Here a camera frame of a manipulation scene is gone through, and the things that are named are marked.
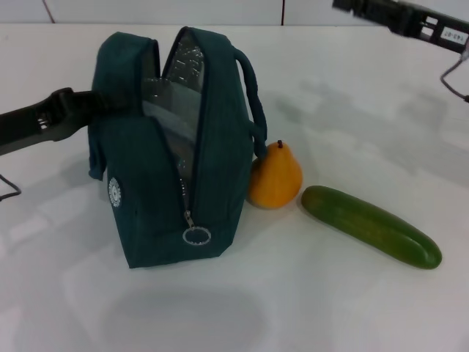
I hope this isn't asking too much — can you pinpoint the green cucumber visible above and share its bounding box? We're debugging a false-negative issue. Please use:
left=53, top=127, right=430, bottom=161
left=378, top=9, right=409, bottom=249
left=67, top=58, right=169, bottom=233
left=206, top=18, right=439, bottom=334
left=300, top=185, right=443, bottom=271

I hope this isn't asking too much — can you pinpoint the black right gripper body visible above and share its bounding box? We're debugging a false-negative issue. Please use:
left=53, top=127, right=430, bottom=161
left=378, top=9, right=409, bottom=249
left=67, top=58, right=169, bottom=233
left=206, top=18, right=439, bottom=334
left=387, top=0, right=469, bottom=56

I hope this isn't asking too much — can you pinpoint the right gripper cable with plug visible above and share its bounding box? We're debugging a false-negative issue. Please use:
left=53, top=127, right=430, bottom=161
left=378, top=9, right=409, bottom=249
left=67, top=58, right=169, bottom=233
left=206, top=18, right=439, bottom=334
left=439, top=50, right=469, bottom=106

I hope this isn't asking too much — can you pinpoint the orange pear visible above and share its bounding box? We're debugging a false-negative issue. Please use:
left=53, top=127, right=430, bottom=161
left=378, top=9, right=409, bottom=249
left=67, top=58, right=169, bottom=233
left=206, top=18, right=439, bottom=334
left=248, top=139, right=304, bottom=209

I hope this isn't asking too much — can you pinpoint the dark teal insulated lunch bag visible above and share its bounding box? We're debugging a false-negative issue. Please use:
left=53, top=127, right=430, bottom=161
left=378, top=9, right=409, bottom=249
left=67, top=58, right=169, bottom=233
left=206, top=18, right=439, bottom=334
left=87, top=26, right=268, bottom=271

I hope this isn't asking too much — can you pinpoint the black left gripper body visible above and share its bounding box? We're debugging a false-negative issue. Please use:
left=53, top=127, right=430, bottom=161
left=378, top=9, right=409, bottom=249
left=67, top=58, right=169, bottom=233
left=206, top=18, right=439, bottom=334
left=0, top=87, right=89, bottom=157

